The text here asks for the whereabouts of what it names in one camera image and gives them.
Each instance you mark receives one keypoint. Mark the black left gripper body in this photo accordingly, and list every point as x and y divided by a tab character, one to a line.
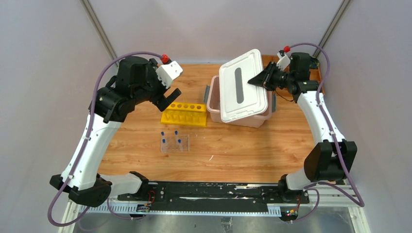
161	98

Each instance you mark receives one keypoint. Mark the grey right bin clip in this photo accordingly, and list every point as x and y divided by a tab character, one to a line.
274	102

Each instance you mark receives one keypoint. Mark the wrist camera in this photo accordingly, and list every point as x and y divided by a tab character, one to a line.
168	71
283	59

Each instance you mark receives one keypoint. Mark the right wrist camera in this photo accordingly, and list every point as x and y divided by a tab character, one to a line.
283	59

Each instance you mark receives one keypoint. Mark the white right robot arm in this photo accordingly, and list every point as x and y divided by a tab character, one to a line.
332	157

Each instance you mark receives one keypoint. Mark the clear well plate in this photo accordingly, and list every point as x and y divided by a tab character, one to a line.
172	143

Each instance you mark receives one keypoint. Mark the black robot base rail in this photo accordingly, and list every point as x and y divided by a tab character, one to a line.
218	199

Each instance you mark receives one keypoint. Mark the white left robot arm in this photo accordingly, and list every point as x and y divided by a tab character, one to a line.
81	180

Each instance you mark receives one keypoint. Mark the white plastic box lid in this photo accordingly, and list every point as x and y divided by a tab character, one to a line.
238	98

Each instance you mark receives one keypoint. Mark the grey bin handle clip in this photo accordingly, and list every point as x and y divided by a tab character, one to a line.
206	94

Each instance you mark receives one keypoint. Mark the pink plastic storage bin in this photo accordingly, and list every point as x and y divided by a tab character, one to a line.
213	106

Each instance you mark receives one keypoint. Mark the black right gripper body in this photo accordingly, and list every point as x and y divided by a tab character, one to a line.
281	79

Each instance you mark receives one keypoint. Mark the yellow test tube rack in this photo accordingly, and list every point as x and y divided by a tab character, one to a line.
185	114

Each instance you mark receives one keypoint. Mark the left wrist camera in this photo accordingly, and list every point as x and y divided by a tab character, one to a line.
168	71

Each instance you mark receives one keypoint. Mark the wooden compartment organizer tray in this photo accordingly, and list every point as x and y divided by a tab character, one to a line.
317	77

